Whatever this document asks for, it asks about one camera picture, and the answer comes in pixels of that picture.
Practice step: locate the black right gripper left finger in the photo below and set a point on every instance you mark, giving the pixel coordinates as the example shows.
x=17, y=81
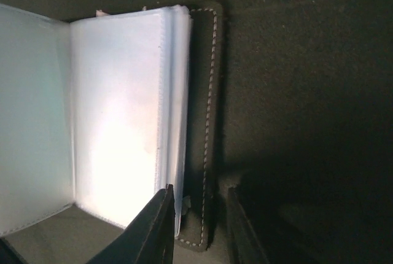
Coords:
x=150, y=236

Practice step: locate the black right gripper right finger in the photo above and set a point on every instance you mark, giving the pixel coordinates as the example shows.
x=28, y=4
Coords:
x=243, y=243

